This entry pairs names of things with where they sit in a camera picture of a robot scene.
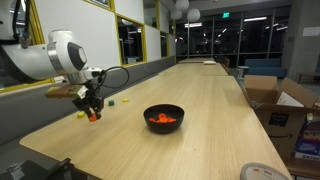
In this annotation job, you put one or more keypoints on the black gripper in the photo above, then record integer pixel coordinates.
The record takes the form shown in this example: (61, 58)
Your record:
(91, 101)

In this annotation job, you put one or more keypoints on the orange round token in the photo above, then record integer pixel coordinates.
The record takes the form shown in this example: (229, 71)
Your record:
(93, 118)

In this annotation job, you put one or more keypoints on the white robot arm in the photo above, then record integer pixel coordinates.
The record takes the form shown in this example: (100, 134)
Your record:
(60, 56)

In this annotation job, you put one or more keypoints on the black bowl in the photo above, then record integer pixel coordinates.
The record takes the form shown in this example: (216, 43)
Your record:
(170, 110)

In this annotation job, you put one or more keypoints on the orange tokens in bowl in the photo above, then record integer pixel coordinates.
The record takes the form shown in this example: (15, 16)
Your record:
(162, 118)

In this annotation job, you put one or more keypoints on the yellow cube block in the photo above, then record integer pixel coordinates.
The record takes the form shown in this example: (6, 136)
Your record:
(81, 114)

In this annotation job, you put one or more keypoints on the green block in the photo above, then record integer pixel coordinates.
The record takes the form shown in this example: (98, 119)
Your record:
(111, 103)

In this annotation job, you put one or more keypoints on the small yellow block far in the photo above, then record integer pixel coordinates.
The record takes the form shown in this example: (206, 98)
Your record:
(125, 100)

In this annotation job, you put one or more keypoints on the open cardboard box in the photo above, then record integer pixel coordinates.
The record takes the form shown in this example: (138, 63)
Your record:
(281, 108)

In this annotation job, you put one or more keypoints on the stacked board game boxes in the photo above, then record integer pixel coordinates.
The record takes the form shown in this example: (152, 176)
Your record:
(307, 146)

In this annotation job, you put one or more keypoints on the wrist camera brown mount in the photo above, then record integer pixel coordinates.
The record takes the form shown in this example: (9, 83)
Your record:
(68, 91)

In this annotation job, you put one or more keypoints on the black camera mount foreground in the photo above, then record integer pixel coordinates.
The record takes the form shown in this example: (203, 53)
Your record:
(29, 170)

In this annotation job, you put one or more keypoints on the grey duct tape roll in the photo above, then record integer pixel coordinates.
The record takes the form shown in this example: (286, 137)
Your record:
(259, 171)

